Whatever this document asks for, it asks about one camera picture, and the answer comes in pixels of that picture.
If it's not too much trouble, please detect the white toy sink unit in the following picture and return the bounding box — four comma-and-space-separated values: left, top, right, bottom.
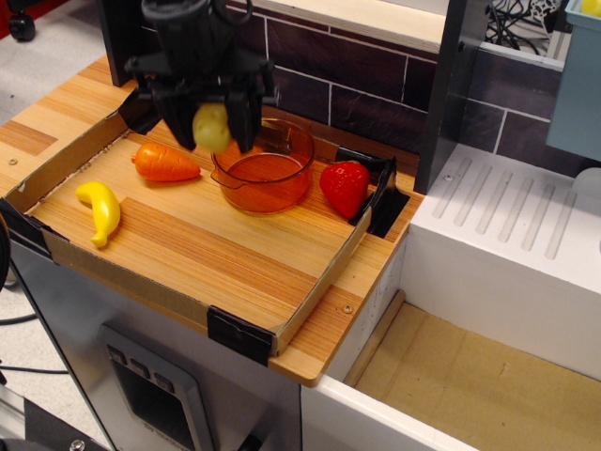
301, 146, 600, 450

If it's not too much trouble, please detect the black cable bundle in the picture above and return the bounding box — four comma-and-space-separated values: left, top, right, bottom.
483, 0, 572, 51

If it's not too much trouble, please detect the orange toy carrot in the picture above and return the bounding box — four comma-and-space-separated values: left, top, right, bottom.
131, 143, 201, 182

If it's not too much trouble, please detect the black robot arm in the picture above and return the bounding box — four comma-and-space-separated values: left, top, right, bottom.
119, 1, 278, 153

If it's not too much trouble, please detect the light blue bin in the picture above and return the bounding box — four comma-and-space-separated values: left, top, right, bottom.
547, 1, 600, 161

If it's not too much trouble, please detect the silver toy oven front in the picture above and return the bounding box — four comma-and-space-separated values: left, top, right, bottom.
11, 243, 302, 450

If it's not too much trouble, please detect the cardboard fence with black tape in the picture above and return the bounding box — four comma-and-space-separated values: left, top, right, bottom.
0, 76, 410, 367

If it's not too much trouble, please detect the yellow toy banana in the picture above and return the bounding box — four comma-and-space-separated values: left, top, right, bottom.
75, 181, 121, 248

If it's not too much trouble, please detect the transparent orange toy pot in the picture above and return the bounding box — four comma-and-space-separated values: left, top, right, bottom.
211, 118, 316, 214

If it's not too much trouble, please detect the yellow-green toy potato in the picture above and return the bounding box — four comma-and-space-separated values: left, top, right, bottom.
193, 102, 232, 153

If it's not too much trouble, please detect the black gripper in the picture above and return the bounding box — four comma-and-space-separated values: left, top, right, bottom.
125, 4, 277, 153

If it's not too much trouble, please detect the red toy strawberry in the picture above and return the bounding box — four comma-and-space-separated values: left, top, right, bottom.
319, 161, 370, 219

